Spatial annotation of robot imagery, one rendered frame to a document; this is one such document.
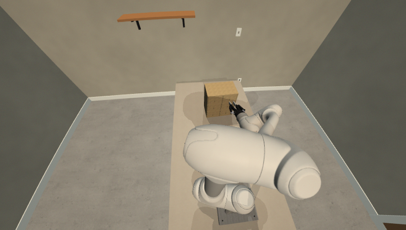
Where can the small wooden chest of drawers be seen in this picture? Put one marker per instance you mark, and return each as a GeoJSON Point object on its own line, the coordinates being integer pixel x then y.
{"type": "Point", "coordinates": [218, 89]}

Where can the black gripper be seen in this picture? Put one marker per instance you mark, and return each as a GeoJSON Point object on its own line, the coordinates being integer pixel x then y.
{"type": "Point", "coordinates": [238, 109]}

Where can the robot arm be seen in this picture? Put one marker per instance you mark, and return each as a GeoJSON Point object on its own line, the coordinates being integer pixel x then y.
{"type": "Point", "coordinates": [227, 155]}

